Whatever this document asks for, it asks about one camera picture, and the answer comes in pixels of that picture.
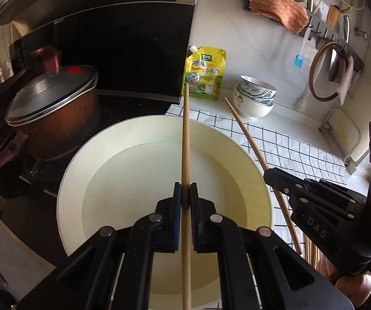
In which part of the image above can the blue silicone brush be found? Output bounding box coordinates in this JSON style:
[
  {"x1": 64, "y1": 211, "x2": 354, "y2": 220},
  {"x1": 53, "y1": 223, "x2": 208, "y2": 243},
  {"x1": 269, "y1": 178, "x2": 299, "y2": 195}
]
[{"x1": 294, "y1": 27, "x2": 311, "y2": 68}]

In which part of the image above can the pink dish cloth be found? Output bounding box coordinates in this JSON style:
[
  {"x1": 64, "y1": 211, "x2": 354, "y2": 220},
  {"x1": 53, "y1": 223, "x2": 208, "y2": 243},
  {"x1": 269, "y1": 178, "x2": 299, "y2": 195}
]
[{"x1": 248, "y1": 0, "x2": 309, "y2": 35}]

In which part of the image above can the round brown-rimmed lid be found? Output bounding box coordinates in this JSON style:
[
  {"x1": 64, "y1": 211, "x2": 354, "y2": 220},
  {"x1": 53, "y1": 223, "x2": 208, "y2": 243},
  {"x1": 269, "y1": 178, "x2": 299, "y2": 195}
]
[{"x1": 309, "y1": 41, "x2": 348, "y2": 102}]

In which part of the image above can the metal rack stand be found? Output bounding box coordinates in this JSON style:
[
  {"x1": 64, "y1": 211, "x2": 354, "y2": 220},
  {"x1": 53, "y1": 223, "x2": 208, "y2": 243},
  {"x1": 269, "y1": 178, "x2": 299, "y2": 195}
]
[{"x1": 319, "y1": 106, "x2": 361, "y2": 163}]

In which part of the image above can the white bowl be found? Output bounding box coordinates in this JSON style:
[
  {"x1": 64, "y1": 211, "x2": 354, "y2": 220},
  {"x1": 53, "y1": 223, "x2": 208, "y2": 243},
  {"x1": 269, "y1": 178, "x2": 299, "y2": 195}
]
[{"x1": 233, "y1": 84, "x2": 274, "y2": 119}]

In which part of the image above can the yellow detergent pouch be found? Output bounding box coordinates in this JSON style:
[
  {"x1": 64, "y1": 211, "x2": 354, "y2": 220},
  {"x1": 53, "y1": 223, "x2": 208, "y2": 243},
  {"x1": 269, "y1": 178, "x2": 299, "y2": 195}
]
[{"x1": 183, "y1": 45, "x2": 226, "y2": 101}]

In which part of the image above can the black wall rack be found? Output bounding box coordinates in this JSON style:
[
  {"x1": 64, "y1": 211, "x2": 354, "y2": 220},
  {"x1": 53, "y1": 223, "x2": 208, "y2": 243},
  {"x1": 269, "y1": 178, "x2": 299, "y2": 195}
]
[{"x1": 243, "y1": 0, "x2": 365, "y2": 73}]

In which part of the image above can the large white basin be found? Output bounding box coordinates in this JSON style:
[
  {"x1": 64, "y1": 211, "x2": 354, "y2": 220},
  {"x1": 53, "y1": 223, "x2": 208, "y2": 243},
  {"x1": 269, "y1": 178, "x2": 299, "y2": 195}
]
[{"x1": 57, "y1": 115, "x2": 273, "y2": 309}]

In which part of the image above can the blue patterned bowl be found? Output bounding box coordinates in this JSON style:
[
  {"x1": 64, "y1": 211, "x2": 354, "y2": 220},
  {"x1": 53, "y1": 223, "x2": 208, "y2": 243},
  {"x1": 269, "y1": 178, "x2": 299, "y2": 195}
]
[{"x1": 239, "y1": 76, "x2": 277, "y2": 105}]

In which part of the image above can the white ladle handle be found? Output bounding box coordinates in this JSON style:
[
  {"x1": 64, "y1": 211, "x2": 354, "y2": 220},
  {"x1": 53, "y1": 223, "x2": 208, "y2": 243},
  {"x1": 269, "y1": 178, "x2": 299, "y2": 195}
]
[{"x1": 295, "y1": 83, "x2": 313, "y2": 112}]

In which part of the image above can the brown cooking pot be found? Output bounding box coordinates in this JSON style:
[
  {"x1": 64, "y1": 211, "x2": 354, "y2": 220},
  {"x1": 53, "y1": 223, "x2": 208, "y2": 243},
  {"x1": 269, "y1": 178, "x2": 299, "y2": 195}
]
[{"x1": 13, "y1": 87, "x2": 100, "y2": 161}]

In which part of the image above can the glass pot lid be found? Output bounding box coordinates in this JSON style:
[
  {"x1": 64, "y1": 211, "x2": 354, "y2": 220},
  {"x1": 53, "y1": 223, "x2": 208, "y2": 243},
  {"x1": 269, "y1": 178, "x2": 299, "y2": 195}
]
[{"x1": 5, "y1": 66, "x2": 98, "y2": 127}]

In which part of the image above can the white hanging rag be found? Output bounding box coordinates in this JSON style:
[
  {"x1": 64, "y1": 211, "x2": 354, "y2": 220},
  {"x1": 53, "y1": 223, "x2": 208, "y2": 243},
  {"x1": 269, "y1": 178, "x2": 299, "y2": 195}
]
[{"x1": 336, "y1": 56, "x2": 354, "y2": 106}]

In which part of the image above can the wooden chopstick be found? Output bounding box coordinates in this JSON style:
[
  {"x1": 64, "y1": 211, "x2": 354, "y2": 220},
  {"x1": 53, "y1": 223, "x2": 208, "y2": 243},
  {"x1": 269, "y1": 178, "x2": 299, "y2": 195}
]
[
  {"x1": 181, "y1": 83, "x2": 192, "y2": 310},
  {"x1": 224, "y1": 96, "x2": 303, "y2": 255}
]

